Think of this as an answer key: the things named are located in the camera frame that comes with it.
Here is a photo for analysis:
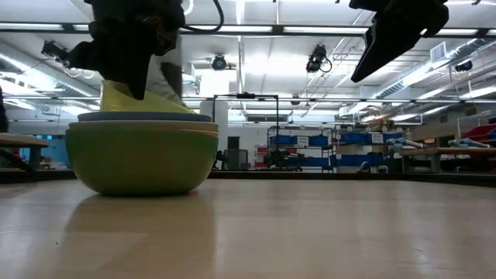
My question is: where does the white ceiling air vent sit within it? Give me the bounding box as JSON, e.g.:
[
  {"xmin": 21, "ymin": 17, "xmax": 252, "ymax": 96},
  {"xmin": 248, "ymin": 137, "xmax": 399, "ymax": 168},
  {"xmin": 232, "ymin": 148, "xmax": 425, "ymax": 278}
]
[{"xmin": 429, "ymin": 40, "xmax": 447, "ymax": 64}]

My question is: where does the yellow translucent bowl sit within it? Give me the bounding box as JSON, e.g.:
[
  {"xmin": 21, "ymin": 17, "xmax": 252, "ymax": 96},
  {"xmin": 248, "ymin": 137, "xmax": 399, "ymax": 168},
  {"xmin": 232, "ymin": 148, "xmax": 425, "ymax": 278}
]
[{"xmin": 99, "ymin": 80, "xmax": 197, "ymax": 115}]

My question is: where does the blue bowl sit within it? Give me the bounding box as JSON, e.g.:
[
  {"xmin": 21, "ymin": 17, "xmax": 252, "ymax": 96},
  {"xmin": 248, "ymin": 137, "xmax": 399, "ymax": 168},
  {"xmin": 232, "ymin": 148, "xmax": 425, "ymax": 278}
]
[{"xmin": 76, "ymin": 111, "xmax": 213, "ymax": 123}]

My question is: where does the black background rig frame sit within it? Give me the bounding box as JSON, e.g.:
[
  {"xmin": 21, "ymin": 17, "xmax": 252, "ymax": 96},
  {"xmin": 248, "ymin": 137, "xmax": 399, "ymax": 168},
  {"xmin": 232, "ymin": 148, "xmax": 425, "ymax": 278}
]
[{"xmin": 212, "ymin": 92, "xmax": 281, "ymax": 171}]

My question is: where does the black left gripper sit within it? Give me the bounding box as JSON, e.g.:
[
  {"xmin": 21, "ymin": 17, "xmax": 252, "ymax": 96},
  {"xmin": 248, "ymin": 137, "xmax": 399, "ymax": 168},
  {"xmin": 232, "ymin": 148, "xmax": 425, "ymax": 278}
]
[{"xmin": 69, "ymin": 0, "xmax": 186, "ymax": 105}]

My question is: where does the large orange green bowl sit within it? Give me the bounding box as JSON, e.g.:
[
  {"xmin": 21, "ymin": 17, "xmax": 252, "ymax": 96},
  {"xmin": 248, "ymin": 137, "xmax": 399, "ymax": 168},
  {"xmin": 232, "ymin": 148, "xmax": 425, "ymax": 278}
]
[{"xmin": 64, "ymin": 128, "xmax": 220, "ymax": 197}]

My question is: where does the dark mesh box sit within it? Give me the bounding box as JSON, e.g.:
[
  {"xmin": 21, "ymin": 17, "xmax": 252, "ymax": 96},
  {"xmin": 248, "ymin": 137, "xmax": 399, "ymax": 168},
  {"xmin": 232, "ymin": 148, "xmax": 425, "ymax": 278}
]
[{"xmin": 224, "ymin": 149, "xmax": 249, "ymax": 171}]

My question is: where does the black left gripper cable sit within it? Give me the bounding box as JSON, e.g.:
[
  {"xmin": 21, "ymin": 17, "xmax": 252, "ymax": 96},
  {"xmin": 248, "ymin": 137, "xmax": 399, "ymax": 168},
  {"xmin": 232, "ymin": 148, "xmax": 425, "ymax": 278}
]
[{"xmin": 181, "ymin": 0, "xmax": 226, "ymax": 35}]

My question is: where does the wooden background table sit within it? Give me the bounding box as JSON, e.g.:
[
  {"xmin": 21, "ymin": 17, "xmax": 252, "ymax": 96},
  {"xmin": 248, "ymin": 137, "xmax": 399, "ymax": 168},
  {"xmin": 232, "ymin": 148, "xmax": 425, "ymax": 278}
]
[
  {"xmin": 0, "ymin": 133, "xmax": 50, "ymax": 171},
  {"xmin": 398, "ymin": 146, "xmax": 496, "ymax": 174}
]

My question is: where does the shelf with blue bins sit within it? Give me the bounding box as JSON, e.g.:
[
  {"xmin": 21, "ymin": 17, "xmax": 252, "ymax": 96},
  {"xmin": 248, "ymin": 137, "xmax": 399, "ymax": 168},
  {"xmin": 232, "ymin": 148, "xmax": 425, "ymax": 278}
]
[{"xmin": 266, "ymin": 126, "xmax": 404, "ymax": 174}]

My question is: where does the black ceiling camera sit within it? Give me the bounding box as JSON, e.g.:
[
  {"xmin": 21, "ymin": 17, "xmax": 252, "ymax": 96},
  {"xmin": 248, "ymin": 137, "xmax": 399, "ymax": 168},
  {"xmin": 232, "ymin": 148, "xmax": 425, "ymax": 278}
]
[
  {"xmin": 305, "ymin": 44, "xmax": 333, "ymax": 74},
  {"xmin": 211, "ymin": 53, "xmax": 228, "ymax": 71},
  {"xmin": 453, "ymin": 60, "xmax": 474, "ymax": 74},
  {"xmin": 40, "ymin": 40, "xmax": 73, "ymax": 65}
]

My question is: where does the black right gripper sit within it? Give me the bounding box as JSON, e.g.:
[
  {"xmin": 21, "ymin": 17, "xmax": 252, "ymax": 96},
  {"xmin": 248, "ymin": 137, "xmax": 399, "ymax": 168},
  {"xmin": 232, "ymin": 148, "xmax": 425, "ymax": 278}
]
[{"xmin": 348, "ymin": 0, "xmax": 450, "ymax": 84}]

